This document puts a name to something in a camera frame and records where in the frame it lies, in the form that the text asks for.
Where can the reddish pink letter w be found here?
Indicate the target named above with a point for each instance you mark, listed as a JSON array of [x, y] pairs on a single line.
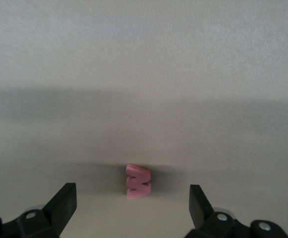
[[135, 182]]

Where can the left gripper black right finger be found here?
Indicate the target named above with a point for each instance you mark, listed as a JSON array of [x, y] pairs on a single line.
[[201, 210]]

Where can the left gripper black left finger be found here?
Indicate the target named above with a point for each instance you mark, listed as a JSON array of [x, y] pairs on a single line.
[[57, 213]]

